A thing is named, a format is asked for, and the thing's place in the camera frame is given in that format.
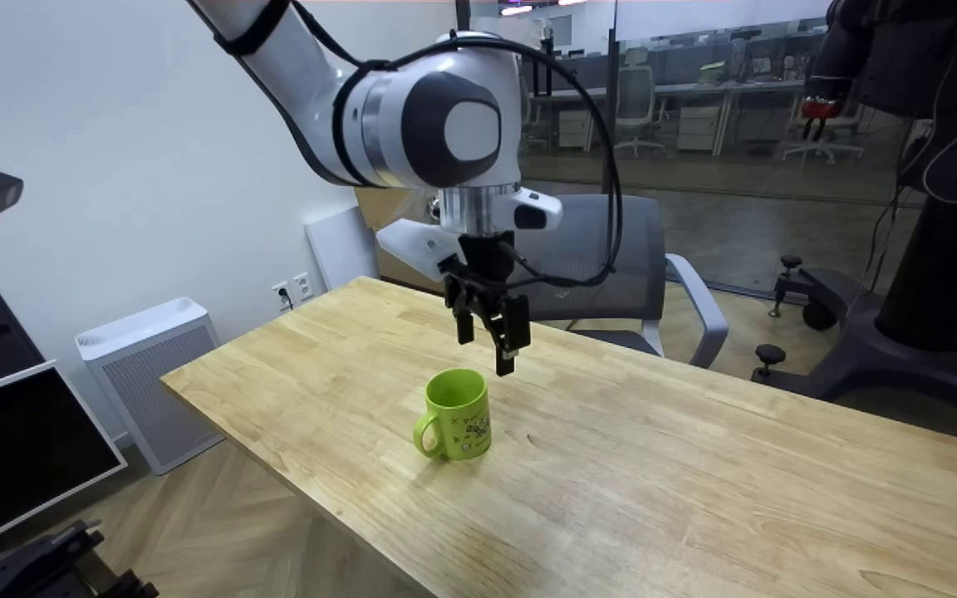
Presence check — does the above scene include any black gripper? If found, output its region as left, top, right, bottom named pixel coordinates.
left=438, top=229, right=535, bottom=380

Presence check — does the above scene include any green mug with print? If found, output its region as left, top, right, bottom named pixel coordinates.
left=408, top=366, right=496, bottom=464

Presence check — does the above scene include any open cardboard box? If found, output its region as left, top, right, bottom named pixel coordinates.
left=351, top=181, right=471, bottom=298

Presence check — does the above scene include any grey mesh office chair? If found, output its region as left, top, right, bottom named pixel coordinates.
left=509, top=193, right=732, bottom=372

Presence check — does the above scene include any white flat panel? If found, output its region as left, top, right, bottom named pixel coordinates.
left=301, top=198, right=380, bottom=292

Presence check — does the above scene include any white background office chair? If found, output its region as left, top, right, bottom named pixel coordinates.
left=615, top=64, right=664, bottom=159
left=783, top=102, right=870, bottom=166

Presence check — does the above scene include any grey background cabinet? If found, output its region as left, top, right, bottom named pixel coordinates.
left=675, top=98, right=728, bottom=157

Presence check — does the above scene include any white air purifier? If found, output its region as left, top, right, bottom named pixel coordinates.
left=74, top=297, right=225, bottom=477

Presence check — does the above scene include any red hanging object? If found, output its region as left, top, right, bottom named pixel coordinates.
left=798, top=97, right=843, bottom=144

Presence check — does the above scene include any black metal clamp stand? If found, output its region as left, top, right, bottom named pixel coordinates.
left=0, top=518, right=159, bottom=598

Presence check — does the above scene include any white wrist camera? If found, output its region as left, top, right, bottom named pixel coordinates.
left=372, top=216, right=468, bottom=282

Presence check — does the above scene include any white wall outlet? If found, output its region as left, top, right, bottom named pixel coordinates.
left=274, top=268, right=320, bottom=315

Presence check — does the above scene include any black pedestal stand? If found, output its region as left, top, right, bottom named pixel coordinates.
left=751, top=0, right=957, bottom=446

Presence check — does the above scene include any black monitor white frame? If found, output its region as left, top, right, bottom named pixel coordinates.
left=0, top=358, right=130, bottom=565

